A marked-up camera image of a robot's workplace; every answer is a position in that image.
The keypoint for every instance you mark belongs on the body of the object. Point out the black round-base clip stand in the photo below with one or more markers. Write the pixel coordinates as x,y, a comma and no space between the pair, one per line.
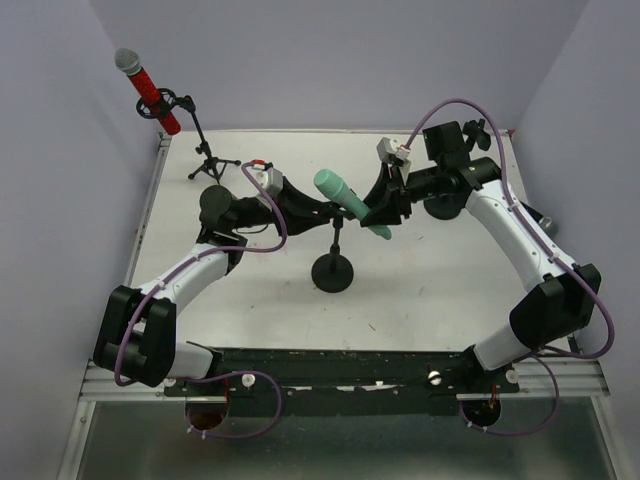
333,272

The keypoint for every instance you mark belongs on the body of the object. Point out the black glitter microphone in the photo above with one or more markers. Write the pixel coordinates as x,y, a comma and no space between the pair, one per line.
546,223

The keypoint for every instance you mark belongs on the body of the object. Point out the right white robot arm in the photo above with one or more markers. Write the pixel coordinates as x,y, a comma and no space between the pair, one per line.
558,298

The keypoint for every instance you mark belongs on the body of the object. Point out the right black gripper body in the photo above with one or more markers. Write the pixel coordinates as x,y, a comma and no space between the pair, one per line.
396,195

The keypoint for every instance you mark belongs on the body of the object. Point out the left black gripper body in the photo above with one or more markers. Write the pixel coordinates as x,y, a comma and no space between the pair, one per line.
285,205

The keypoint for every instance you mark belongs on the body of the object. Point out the teal toy microphone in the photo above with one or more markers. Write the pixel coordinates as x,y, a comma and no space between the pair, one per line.
335,189

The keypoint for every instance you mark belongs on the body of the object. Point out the aluminium extrusion frame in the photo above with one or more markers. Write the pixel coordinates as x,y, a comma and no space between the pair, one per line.
434,286

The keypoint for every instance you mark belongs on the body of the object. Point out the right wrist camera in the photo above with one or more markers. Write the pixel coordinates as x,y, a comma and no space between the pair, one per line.
392,153

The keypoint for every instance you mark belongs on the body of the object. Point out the black tripod shock-mount stand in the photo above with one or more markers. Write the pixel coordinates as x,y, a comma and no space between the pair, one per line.
212,166

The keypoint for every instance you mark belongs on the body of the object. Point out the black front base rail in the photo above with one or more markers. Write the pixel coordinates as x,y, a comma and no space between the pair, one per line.
323,383

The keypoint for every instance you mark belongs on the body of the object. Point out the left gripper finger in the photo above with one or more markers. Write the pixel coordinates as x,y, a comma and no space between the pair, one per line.
307,192
299,223

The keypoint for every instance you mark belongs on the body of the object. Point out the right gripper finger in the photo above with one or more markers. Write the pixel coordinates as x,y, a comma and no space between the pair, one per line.
379,195
384,209

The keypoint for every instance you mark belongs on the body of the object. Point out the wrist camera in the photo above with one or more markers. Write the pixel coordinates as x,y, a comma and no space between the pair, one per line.
392,153
269,178

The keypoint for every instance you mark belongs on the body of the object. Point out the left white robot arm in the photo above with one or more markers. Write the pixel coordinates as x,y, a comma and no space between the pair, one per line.
138,340

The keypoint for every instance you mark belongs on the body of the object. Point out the red microphone silver head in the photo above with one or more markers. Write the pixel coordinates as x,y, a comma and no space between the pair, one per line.
147,90

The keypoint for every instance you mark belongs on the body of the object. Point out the black round-base far stand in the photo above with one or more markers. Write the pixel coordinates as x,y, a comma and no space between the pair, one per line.
449,146

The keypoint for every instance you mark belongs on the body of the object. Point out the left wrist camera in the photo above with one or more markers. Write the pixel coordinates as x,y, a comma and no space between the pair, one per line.
269,178

